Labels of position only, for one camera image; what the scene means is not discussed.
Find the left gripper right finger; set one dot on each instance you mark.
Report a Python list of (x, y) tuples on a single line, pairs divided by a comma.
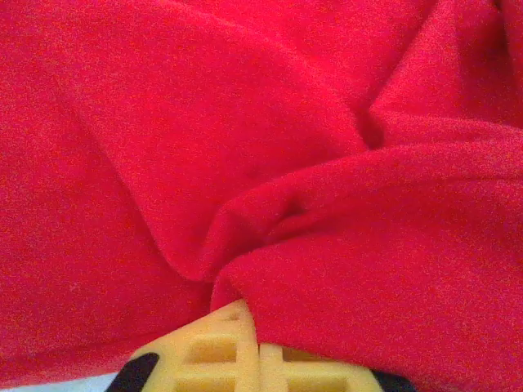
[(310, 373)]

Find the red t-shirt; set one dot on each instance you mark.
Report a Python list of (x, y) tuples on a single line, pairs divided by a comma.
[(245, 143)]

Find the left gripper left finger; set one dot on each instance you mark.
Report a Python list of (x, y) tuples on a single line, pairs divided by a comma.
[(204, 359)]

